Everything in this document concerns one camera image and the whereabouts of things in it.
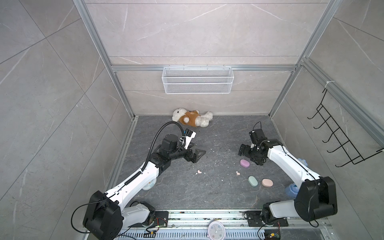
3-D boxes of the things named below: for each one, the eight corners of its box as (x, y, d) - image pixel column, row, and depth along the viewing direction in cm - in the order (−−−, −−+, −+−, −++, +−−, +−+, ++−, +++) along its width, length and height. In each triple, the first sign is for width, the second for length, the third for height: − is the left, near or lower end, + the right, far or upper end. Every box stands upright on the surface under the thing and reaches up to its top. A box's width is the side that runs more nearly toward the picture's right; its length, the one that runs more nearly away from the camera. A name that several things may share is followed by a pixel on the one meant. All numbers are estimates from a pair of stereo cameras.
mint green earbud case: (249, 186, 86) (250, 185, 84) (247, 177, 90) (248, 175, 88) (257, 186, 86) (258, 185, 84) (254, 177, 90) (256, 175, 88)
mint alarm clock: (145, 192, 84) (143, 190, 81) (143, 189, 85) (141, 187, 82) (158, 182, 87) (157, 180, 85) (156, 179, 88) (155, 177, 86)
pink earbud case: (262, 187, 86) (264, 185, 84) (260, 180, 88) (262, 178, 86) (272, 187, 86) (274, 185, 84) (270, 180, 88) (272, 178, 86)
